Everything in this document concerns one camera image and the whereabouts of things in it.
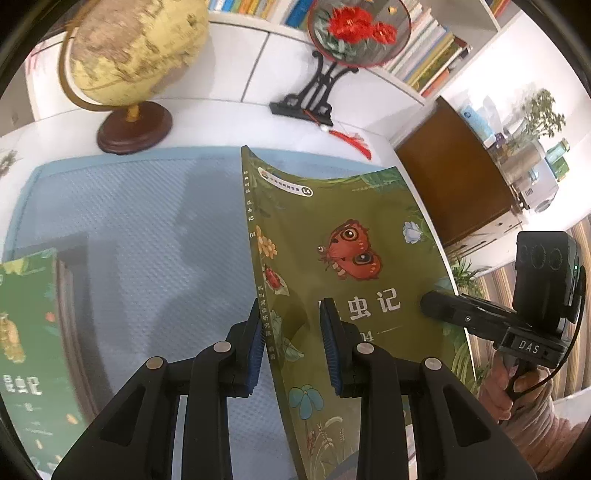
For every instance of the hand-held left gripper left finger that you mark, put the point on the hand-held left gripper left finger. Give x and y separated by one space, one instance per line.
255 355

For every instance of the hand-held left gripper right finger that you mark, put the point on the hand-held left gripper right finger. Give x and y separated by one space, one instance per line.
330 350

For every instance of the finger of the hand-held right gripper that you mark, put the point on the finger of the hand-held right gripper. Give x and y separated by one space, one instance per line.
457 311

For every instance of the olive green book butterfly print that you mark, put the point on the olive green book butterfly print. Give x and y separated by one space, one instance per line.
351 217

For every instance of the bright green insect book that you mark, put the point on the bright green insect book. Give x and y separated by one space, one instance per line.
27 332

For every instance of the row of shelf books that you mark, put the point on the row of shelf books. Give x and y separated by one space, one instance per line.
272 27

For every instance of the person's right hand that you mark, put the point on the person's right hand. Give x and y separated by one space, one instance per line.
493 385

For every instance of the small green floor plant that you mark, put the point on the small green floor plant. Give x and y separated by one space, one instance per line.
464 272

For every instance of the white projector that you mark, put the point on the white projector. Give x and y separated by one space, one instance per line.
538 194

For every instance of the green glass bottle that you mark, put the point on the green glass bottle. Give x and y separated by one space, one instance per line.
561 159

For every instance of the brown wooden cabinet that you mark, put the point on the brown wooden cabinet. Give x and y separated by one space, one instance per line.
452 175

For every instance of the light blue table mat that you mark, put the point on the light blue table mat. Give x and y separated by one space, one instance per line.
161 230

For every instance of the potted green plant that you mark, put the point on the potted green plant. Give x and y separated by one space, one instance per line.
542 110

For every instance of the white blue tube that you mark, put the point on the white blue tube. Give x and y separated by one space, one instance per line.
475 120

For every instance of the red tassel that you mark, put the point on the red tassel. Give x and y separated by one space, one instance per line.
355 141

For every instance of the round embroidered fan red flowers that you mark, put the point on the round embroidered fan red flowers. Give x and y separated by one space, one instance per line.
360 30

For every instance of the yellow desk globe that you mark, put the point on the yellow desk globe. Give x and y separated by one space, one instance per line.
134 46

